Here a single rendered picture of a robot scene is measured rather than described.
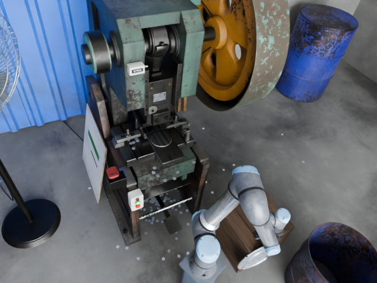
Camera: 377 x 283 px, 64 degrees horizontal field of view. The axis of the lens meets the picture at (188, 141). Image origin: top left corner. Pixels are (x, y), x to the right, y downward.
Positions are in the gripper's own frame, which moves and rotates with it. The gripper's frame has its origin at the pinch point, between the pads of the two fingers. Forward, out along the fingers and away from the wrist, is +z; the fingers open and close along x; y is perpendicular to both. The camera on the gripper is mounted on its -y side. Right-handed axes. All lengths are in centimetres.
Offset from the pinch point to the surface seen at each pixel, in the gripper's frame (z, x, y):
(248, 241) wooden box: 1.3, 2.2, -8.0
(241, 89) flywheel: -84, 42, -23
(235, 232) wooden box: 2.0, 8.9, -14.6
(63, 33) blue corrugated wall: -50, 156, -131
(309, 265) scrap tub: -6.1, -17.4, 21.2
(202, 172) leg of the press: -19, 41, -34
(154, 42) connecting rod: -102, 52, -65
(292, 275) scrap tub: 21.6, -13.5, 22.4
